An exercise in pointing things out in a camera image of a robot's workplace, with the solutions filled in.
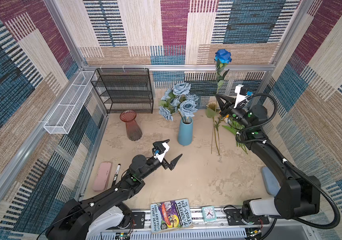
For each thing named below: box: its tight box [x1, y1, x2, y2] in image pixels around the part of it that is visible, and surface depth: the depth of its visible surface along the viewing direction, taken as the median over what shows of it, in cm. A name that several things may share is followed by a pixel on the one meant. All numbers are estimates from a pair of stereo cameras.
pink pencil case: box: [92, 161, 113, 193], surface depth 89 cm
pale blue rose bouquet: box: [158, 82, 199, 122], surface depth 76 cm
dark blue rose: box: [214, 49, 232, 95], surface depth 61 cm
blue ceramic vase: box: [177, 116, 193, 146], surface depth 94 cm
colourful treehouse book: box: [150, 198, 194, 234], surface depth 74 cm
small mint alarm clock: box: [201, 205, 217, 222], surface depth 76 cm
